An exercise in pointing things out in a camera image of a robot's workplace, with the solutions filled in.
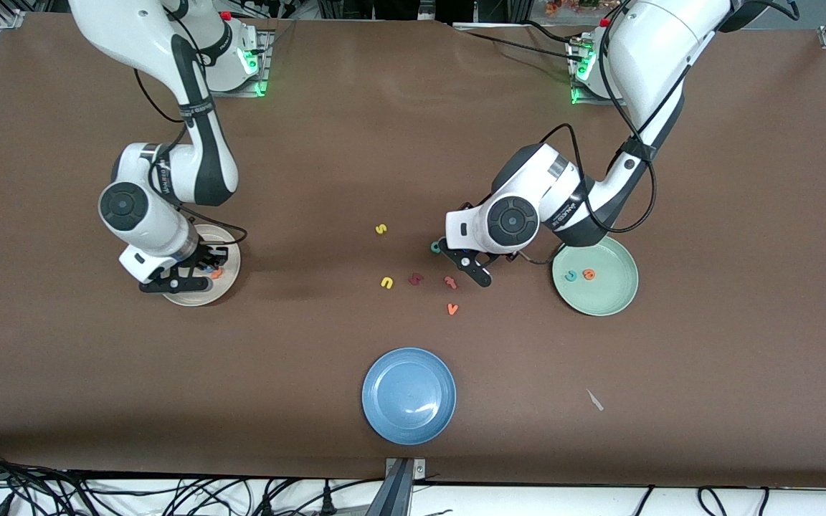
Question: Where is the beige round plate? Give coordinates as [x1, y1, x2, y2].
[161, 224, 242, 307]

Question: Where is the green round plate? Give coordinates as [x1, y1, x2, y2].
[552, 235, 640, 317]

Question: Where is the blue round plate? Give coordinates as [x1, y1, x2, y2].
[361, 348, 457, 446]

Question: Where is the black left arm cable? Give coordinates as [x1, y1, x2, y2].
[517, 0, 658, 266]

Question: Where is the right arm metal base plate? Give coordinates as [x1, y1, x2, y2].
[192, 29, 270, 97]

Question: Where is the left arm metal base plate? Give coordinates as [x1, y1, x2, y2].
[568, 34, 629, 107]

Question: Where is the black cable on table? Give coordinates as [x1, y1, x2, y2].
[456, 21, 586, 65]

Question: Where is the silver camera mount bracket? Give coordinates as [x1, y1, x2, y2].
[385, 457, 427, 479]

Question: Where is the dark grey camera pole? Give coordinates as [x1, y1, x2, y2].
[364, 459, 414, 516]

